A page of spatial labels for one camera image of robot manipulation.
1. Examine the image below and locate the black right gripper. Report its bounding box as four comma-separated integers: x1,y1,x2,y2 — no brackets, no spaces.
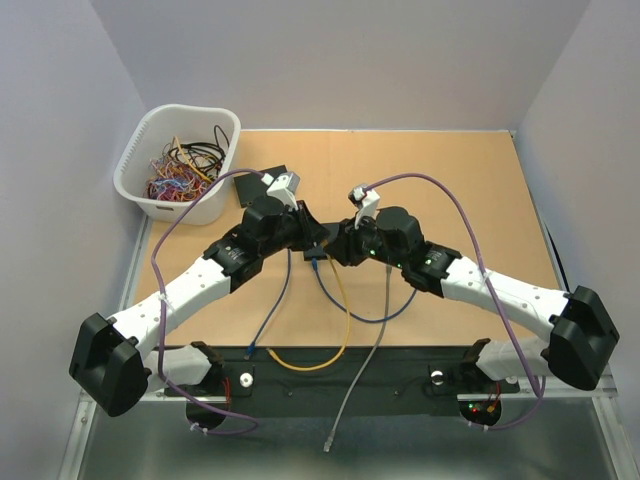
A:
322,208,406,270

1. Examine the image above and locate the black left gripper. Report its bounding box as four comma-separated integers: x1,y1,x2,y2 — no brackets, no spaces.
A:
260,200,330,259

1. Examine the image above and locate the black network switch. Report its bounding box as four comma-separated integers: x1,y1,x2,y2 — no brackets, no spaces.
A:
303,222,339,262
234,165,287,208

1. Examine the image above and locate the yellow ethernet cable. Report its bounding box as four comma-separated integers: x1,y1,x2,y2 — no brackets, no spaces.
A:
267,239,351,372

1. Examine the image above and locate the dark blue ethernet cable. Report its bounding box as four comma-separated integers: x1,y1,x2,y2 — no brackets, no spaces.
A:
243,249,294,359

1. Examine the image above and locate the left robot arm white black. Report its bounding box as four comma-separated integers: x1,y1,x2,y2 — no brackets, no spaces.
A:
69,196,329,417

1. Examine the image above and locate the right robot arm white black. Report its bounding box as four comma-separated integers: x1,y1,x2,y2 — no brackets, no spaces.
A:
324,207,620,391

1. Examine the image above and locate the white plastic basket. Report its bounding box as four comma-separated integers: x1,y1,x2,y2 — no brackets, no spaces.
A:
113,104,241,223

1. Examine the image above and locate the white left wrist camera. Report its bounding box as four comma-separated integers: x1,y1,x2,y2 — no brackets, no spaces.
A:
261,171,300,210

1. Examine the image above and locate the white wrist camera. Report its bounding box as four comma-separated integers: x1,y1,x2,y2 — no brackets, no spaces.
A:
261,171,300,210
348,184,380,229

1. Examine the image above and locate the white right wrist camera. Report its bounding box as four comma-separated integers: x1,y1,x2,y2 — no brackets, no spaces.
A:
348,184,380,229

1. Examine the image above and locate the tangled coloured wire bundle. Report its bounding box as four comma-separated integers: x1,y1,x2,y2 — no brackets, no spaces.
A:
144,124,232,202

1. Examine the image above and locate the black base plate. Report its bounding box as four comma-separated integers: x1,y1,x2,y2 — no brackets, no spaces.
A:
186,346,519,419

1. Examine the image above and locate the grey ethernet cable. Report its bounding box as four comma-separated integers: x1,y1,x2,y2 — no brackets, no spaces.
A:
322,264,396,455

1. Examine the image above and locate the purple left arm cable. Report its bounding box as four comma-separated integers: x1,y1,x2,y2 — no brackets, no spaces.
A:
149,169,261,436

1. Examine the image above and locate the aluminium mounting rail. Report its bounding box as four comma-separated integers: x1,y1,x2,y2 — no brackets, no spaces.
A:
79,355,621,402

